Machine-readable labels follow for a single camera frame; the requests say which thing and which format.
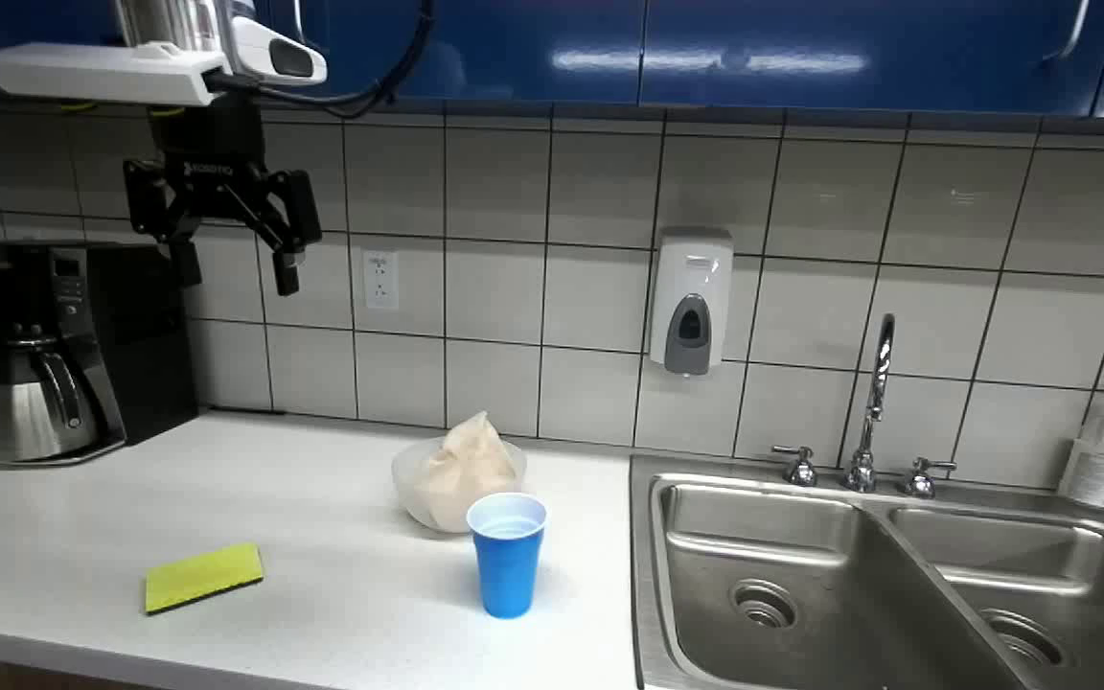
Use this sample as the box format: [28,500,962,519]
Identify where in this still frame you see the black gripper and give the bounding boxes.
[124,90,327,298]

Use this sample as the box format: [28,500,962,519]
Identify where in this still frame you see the translucent white plastic bowl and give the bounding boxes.
[387,431,534,539]

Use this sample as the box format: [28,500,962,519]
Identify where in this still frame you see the black coffee maker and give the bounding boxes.
[0,238,202,472]

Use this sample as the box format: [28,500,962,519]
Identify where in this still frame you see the steel coffee carafe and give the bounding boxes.
[0,337,105,472]

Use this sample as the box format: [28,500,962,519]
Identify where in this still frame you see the yellow green sponge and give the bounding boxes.
[143,539,270,617]

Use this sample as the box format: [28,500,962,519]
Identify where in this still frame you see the blue plastic cup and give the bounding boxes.
[464,489,552,620]

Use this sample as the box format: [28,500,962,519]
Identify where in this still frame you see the chrome sink faucet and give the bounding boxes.
[841,311,900,495]

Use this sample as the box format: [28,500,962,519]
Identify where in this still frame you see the stainless steel double sink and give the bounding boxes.
[625,452,1104,690]

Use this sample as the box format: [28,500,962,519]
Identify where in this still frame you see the clear plastic soap bottle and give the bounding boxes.
[1056,388,1104,512]

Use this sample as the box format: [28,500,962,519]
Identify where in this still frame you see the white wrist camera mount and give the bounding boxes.
[0,39,231,109]

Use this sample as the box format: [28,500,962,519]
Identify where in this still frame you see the white wall soap dispenser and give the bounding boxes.
[643,227,736,380]

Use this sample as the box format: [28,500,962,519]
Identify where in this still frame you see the chrome faucet handle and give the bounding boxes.
[767,441,823,489]
[900,452,960,500]

